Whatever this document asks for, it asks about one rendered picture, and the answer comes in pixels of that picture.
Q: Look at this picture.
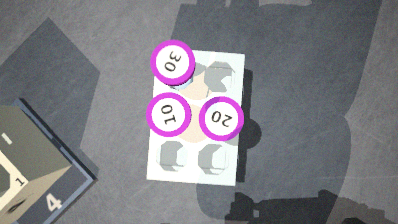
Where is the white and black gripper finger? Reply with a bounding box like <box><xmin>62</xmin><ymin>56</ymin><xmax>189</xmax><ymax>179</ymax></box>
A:
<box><xmin>341</xmin><ymin>218</ymin><xmax>366</xmax><ymax>224</ymax></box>

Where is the white tube rack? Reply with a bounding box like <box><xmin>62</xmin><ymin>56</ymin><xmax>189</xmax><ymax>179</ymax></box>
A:
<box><xmin>147</xmin><ymin>50</ymin><xmax>244</xmax><ymax>185</ymax></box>

